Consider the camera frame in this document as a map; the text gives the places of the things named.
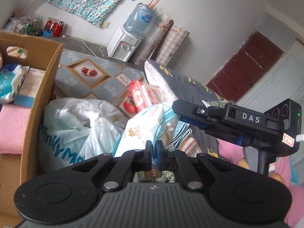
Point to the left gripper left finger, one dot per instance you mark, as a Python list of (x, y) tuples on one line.
[(121, 170)]

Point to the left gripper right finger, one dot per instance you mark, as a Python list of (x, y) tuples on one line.
[(183, 167)]

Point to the green white rag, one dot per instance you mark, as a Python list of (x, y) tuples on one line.
[(166, 177)]

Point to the gold tissue pack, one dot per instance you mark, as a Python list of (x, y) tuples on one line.
[(152, 174)]

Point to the yellow striped plastic bag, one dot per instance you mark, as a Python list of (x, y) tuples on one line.
[(154, 123)]

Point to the pink wet wipes pack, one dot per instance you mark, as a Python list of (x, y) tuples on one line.
[(145, 95)]

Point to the dark grey yellow quilt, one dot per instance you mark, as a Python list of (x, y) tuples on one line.
[(189, 138)]

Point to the white plastic shopping bag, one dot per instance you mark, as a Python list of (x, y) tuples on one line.
[(74, 130)]

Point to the dark red door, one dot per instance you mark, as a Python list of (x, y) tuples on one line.
[(257, 56)]

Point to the patterned floor mat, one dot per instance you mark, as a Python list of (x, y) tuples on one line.
[(88, 77)]

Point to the white water dispenser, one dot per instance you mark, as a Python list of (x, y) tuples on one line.
[(122, 45)]

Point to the rolled checkered mat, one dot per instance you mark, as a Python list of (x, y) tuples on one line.
[(170, 44)]

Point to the rolled floral mat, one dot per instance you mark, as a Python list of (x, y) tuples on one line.
[(152, 38)]

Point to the white paper box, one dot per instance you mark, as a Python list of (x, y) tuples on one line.
[(29, 88)]

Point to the pink towel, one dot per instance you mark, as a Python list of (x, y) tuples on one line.
[(14, 121)]

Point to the blue water bottle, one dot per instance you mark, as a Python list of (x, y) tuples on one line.
[(139, 19)]

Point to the blue white wipes pack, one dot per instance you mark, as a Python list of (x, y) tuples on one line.
[(12, 77)]

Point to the blue bowl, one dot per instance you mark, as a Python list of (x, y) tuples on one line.
[(47, 33)]

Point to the brown cardboard box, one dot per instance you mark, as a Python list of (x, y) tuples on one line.
[(43, 54)]

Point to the green bottles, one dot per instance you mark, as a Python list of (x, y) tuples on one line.
[(31, 28)]

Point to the red packages by wall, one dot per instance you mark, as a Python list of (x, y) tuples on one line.
[(55, 25)]

